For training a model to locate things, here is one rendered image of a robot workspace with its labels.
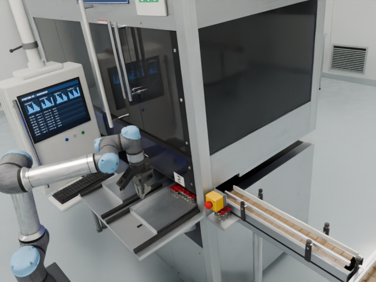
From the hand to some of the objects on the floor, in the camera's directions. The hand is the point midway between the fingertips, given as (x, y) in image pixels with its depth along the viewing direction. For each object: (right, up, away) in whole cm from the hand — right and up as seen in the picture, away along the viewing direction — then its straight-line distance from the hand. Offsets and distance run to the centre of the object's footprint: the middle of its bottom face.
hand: (140, 197), depth 153 cm
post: (+42, -87, +61) cm, 114 cm away
